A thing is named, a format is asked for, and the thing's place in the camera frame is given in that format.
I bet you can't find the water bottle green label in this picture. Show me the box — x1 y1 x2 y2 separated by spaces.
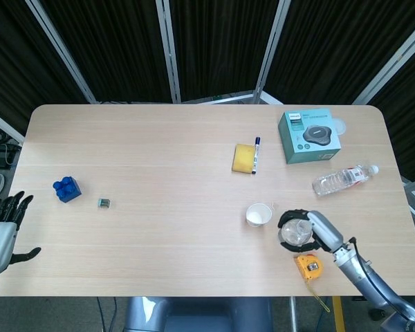
278 214 315 247

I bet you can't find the grey robot torso base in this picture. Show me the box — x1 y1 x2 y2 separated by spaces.
124 296 274 332

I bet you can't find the clear round plastic lid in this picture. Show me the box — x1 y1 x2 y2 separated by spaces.
331 117 348 135

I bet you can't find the blue whiteboard marker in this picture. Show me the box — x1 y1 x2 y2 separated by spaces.
251 136 262 175

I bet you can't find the dark fabric partition panel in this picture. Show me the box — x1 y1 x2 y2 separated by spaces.
264 0 415 104
0 0 91 131
368 51 415 183
37 0 174 104
168 0 282 102

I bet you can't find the white paper cup blue flower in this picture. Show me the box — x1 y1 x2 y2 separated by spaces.
246 203 273 228

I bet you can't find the grey metal partition post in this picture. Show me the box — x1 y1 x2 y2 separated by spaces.
24 0 98 104
252 0 288 104
0 106 26 143
154 0 183 104
351 15 415 105

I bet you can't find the teal speaker product box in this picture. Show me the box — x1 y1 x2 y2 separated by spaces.
277 109 342 165

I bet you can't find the blue toy building brick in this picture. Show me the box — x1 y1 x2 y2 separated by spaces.
53 176 82 204

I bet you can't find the yellow tape measure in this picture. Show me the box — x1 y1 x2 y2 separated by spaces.
294 254 332 314

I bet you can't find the clear plastic bottle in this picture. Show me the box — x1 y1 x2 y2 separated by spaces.
312 165 380 197

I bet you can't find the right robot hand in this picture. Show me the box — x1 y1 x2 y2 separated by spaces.
277 209 345 253

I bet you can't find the yellow sponge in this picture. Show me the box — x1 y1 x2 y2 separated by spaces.
231 143 257 174

